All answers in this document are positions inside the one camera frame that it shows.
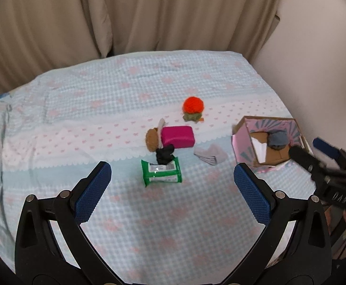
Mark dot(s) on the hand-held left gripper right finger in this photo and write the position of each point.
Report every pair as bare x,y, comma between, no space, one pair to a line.
251,196

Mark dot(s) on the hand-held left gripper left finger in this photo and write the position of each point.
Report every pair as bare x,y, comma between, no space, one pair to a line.
93,193

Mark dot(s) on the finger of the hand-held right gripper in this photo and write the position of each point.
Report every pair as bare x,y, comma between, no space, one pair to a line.
303,158
327,149

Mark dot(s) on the grey cloth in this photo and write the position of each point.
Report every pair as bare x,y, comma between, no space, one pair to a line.
277,139

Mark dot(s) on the white paper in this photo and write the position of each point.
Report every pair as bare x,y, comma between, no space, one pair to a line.
260,149

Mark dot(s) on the pink cardboard box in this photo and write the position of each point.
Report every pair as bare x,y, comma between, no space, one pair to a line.
244,150

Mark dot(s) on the white folded cloth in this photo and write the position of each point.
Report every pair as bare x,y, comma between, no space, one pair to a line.
211,155

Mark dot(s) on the green wet wipes packet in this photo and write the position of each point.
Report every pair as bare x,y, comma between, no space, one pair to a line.
161,173

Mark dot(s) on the brown plush toy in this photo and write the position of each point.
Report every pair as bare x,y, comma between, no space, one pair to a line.
152,139

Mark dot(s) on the black cloth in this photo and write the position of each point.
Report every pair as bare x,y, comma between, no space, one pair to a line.
164,155

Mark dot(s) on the magenta sponge block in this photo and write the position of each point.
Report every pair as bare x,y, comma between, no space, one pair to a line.
177,136

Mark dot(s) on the orange knitted fruit toy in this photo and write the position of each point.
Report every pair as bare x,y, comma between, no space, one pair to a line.
193,106

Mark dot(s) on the blue checked heart bedsheet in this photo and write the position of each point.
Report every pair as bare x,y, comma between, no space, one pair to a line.
149,80

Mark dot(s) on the beige curtain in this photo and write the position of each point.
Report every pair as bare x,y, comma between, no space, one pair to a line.
131,12

